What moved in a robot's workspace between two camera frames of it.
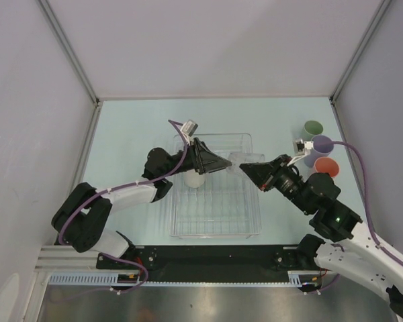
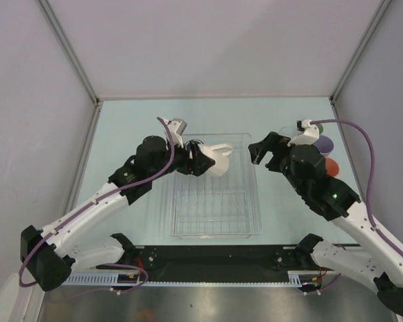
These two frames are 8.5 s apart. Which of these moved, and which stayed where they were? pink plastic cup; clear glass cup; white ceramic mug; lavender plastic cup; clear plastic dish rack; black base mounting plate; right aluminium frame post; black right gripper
Moved: clear glass cup; black right gripper; white ceramic mug
Stayed: black base mounting plate; lavender plastic cup; right aluminium frame post; clear plastic dish rack; pink plastic cup
